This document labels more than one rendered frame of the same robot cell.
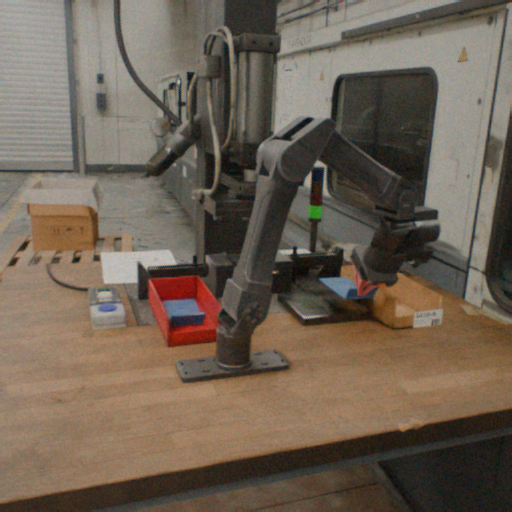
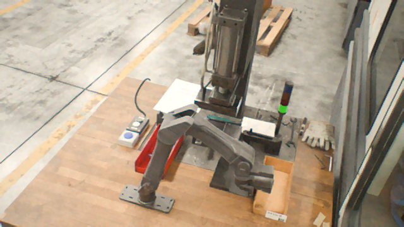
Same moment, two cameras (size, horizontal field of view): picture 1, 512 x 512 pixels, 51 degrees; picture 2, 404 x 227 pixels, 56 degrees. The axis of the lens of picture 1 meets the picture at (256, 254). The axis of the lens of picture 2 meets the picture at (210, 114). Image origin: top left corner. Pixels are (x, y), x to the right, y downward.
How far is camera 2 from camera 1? 93 cm
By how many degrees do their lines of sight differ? 36
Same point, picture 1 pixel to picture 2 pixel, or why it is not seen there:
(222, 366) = (137, 198)
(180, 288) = not seen: hidden behind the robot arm
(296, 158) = (166, 134)
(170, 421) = (93, 218)
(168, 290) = not seen: hidden behind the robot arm
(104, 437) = (65, 214)
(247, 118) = (218, 60)
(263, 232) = (154, 156)
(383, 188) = (228, 157)
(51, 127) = not seen: outside the picture
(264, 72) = (230, 39)
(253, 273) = (149, 171)
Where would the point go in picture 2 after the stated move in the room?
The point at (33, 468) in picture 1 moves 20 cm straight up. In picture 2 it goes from (35, 215) to (23, 176)
